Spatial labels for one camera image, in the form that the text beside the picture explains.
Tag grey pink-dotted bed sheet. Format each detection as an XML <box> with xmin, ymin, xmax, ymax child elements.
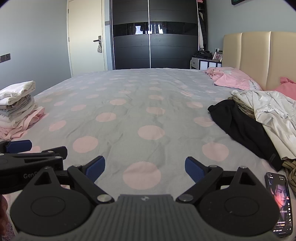
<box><xmin>0</xmin><ymin>68</ymin><xmax>287</xmax><ymax>232</ymax></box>

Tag cream garment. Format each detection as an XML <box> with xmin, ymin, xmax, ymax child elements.
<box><xmin>261</xmin><ymin>120</ymin><xmax>296</xmax><ymax>160</ymax></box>

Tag pink clothes pile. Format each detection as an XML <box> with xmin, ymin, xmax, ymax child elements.
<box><xmin>214</xmin><ymin>69</ymin><xmax>263</xmax><ymax>91</ymax></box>

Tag white t-shirt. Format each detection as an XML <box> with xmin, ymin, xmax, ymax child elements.
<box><xmin>231</xmin><ymin>90</ymin><xmax>296</xmax><ymax>132</ymax></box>

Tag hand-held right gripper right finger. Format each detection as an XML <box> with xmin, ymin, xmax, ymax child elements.
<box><xmin>176</xmin><ymin>156</ymin><xmax>264</xmax><ymax>204</ymax></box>

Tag pink crumpled cloth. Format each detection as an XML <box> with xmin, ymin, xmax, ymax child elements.
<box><xmin>205</xmin><ymin>67</ymin><xmax>234</xmax><ymax>80</ymax></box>

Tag olive garment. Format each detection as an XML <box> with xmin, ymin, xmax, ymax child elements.
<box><xmin>228</xmin><ymin>95</ymin><xmax>257</xmax><ymax>118</ymax></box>

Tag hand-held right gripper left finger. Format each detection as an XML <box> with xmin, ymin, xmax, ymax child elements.
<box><xmin>28</xmin><ymin>156</ymin><xmax>115</xmax><ymax>204</ymax></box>

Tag black garment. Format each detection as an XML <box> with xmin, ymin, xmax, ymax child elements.
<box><xmin>208</xmin><ymin>100</ymin><xmax>284</xmax><ymax>171</ymax></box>

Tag black smartphone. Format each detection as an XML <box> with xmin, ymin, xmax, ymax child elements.
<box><xmin>264</xmin><ymin>172</ymin><xmax>293</xmax><ymax>238</ymax></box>

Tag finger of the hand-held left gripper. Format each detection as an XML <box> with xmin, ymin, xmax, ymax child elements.
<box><xmin>0</xmin><ymin>146</ymin><xmax>68</xmax><ymax>171</ymax></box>
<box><xmin>0</xmin><ymin>140</ymin><xmax>32</xmax><ymax>154</ymax></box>

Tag black sliding wardrobe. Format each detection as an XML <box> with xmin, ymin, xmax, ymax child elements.
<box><xmin>110</xmin><ymin>0</ymin><xmax>199</xmax><ymax>70</ymax></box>

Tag stack of folded clothes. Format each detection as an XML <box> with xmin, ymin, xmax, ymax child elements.
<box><xmin>0</xmin><ymin>81</ymin><xmax>45</xmax><ymax>141</ymax></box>

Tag cream door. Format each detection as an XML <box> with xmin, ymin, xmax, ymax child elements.
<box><xmin>67</xmin><ymin>0</ymin><xmax>109</xmax><ymax>78</ymax></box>

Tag brown ribbed cloth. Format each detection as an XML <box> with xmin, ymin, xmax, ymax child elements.
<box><xmin>283</xmin><ymin>159</ymin><xmax>296</xmax><ymax>189</ymax></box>

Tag white nightstand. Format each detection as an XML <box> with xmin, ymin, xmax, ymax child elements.
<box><xmin>191</xmin><ymin>57</ymin><xmax>223</xmax><ymax>70</ymax></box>

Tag black bag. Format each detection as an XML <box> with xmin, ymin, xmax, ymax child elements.
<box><xmin>193</xmin><ymin>50</ymin><xmax>213</xmax><ymax>59</ymax></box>

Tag hanging dark clothes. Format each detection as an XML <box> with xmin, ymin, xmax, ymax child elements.
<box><xmin>198</xmin><ymin>0</ymin><xmax>208</xmax><ymax>50</ymax></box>

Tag beige padded headboard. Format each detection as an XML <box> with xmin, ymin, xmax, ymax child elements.
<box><xmin>222</xmin><ymin>31</ymin><xmax>296</xmax><ymax>92</ymax></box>

